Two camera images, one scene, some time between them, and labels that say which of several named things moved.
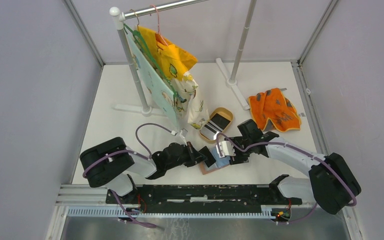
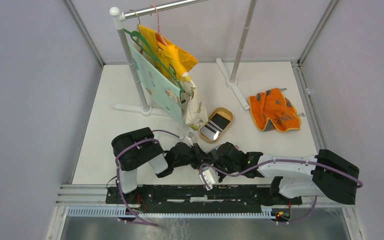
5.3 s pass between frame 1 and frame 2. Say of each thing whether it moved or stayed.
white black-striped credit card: stayed
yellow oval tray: stayed
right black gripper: moved
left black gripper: stayed
